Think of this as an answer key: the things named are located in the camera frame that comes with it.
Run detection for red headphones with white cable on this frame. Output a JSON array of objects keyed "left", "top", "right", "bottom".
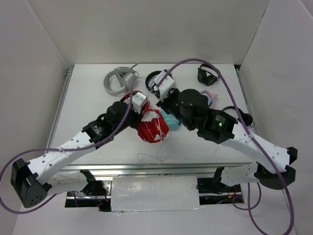
[{"left": 137, "top": 102, "right": 169, "bottom": 143}]

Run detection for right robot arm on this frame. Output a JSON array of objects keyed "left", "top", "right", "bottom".
[{"left": 156, "top": 88, "right": 297, "bottom": 192}]

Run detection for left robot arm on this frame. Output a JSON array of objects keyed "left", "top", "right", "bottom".
[{"left": 10, "top": 99, "right": 147, "bottom": 208}]

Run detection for pink and blue headphones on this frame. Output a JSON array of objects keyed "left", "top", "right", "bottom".
[{"left": 200, "top": 90, "right": 218, "bottom": 108}]

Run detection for red and black headphones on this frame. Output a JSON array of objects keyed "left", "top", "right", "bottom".
[{"left": 119, "top": 91, "right": 137, "bottom": 102}]

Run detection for teal and white headphones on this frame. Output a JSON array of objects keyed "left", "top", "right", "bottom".
[{"left": 160, "top": 110, "right": 180, "bottom": 132}]

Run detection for black folded headphones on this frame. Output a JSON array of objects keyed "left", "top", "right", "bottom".
[{"left": 197, "top": 64, "right": 219, "bottom": 86}]

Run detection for grey white headphones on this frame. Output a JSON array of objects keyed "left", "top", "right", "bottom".
[{"left": 103, "top": 63, "right": 139, "bottom": 96}]

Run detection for black headphones with display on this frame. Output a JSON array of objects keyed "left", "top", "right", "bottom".
[{"left": 145, "top": 70, "right": 168, "bottom": 94}]

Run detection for black on-ear headphones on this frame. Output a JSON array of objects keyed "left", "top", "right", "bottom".
[{"left": 222, "top": 106, "right": 254, "bottom": 127}]

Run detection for silver foil covered plate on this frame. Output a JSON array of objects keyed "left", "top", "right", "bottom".
[{"left": 111, "top": 176, "right": 200, "bottom": 212}]

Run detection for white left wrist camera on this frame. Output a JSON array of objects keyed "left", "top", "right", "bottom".
[{"left": 132, "top": 92, "right": 148, "bottom": 114}]

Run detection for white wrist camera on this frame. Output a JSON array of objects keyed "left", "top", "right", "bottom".
[
  {"left": 132, "top": 92, "right": 148, "bottom": 114},
  {"left": 153, "top": 70, "right": 176, "bottom": 101}
]

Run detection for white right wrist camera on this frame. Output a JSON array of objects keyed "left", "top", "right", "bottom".
[{"left": 153, "top": 70, "right": 176, "bottom": 101}]

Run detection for aluminium front rail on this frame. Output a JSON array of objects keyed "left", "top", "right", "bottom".
[{"left": 62, "top": 163, "right": 241, "bottom": 178}]

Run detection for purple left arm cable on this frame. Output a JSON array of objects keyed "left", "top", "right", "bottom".
[{"left": 0, "top": 92, "right": 134, "bottom": 215}]

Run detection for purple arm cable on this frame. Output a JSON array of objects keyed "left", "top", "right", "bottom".
[
  {"left": 157, "top": 58, "right": 294, "bottom": 235},
  {"left": 0, "top": 92, "right": 134, "bottom": 215}
]

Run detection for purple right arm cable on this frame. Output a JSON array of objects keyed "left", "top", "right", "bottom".
[{"left": 157, "top": 58, "right": 294, "bottom": 235}]

